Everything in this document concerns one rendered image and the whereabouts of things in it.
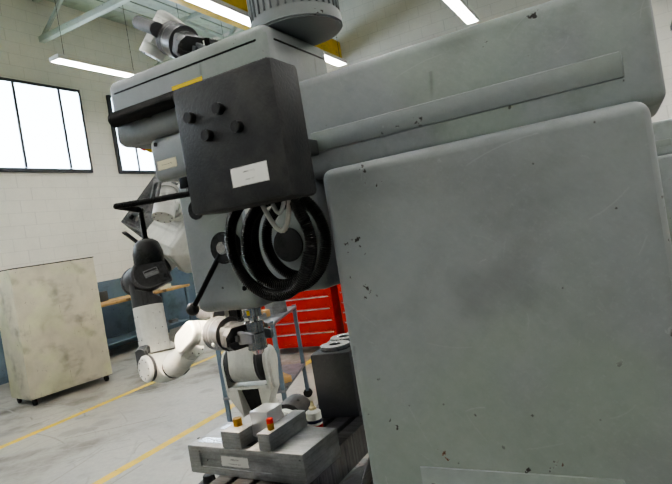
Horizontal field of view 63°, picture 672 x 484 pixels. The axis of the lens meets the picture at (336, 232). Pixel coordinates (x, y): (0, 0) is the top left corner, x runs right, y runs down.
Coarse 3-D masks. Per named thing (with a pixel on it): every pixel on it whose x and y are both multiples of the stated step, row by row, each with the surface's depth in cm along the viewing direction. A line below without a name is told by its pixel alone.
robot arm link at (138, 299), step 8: (128, 272) 168; (128, 280) 167; (128, 288) 170; (136, 288) 166; (136, 296) 165; (144, 296) 165; (152, 296) 166; (160, 296) 169; (136, 304) 165; (144, 304) 164
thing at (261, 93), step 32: (256, 64) 81; (288, 64) 85; (192, 96) 88; (224, 96) 85; (256, 96) 82; (288, 96) 83; (192, 128) 88; (224, 128) 85; (256, 128) 82; (288, 128) 82; (192, 160) 89; (224, 160) 86; (256, 160) 83; (288, 160) 81; (192, 192) 89; (224, 192) 86; (256, 192) 83; (288, 192) 81
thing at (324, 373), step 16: (336, 336) 173; (320, 352) 160; (336, 352) 157; (320, 368) 158; (336, 368) 156; (352, 368) 156; (320, 384) 158; (336, 384) 157; (352, 384) 155; (320, 400) 158; (336, 400) 157; (352, 400) 155; (336, 416) 157; (352, 416) 156
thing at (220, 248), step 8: (216, 240) 119; (224, 240) 118; (216, 248) 118; (224, 248) 117; (240, 248) 118; (216, 256) 119; (224, 256) 118; (216, 264) 119; (208, 272) 120; (208, 280) 121; (200, 288) 122; (200, 296) 122; (192, 304) 123; (192, 312) 123
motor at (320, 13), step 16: (256, 0) 113; (272, 0) 111; (288, 0) 110; (304, 0) 111; (320, 0) 112; (336, 0) 116; (256, 16) 114; (272, 16) 111; (288, 16) 110; (304, 16) 110; (320, 16) 112; (336, 16) 115; (288, 32) 118; (304, 32) 119; (320, 32) 121; (336, 32) 122
